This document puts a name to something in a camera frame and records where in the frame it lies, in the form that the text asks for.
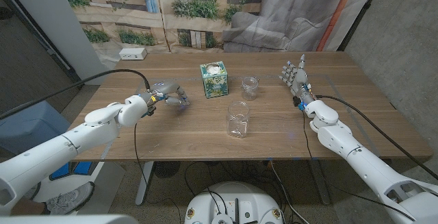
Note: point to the teal floral tissue box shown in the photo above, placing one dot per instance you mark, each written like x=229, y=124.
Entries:
x=215, y=83

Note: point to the black round floor fan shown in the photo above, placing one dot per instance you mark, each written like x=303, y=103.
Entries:
x=166, y=169

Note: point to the grey table leg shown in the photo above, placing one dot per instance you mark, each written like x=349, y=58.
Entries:
x=320, y=183

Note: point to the small clear glass jar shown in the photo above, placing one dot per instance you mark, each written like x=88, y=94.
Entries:
x=250, y=88

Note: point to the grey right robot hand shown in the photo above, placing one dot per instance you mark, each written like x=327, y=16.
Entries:
x=299, y=80

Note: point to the blue-grey ottoman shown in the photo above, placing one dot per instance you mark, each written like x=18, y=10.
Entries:
x=27, y=124

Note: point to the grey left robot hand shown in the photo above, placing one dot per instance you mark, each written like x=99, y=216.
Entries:
x=167, y=92

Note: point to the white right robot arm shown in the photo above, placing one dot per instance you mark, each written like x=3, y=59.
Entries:
x=342, y=138

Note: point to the white robot chest edge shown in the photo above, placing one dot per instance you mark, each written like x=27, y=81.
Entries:
x=68, y=220

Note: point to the white power strip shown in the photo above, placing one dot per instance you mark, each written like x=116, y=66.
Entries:
x=132, y=53

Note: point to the person's bare leg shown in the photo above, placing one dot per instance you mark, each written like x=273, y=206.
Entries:
x=29, y=207

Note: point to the white table leg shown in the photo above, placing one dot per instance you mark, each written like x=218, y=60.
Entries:
x=143, y=183

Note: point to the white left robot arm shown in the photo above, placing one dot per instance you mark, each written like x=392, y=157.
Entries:
x=85, y=135

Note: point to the white robot torso base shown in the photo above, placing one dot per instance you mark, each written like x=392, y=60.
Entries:
x=236, y=200

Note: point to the grey sneaker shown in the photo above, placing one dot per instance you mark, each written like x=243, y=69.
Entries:
x=70, y=200
x=32, y=191

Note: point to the printed fabric backdrop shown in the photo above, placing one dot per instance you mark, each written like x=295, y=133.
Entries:
x=205, y=18

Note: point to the large clear plastic cup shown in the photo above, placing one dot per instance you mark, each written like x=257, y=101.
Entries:
x=237, y=121

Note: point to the black backdrop stand pole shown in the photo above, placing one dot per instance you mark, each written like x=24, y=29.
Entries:
x=360, y=15

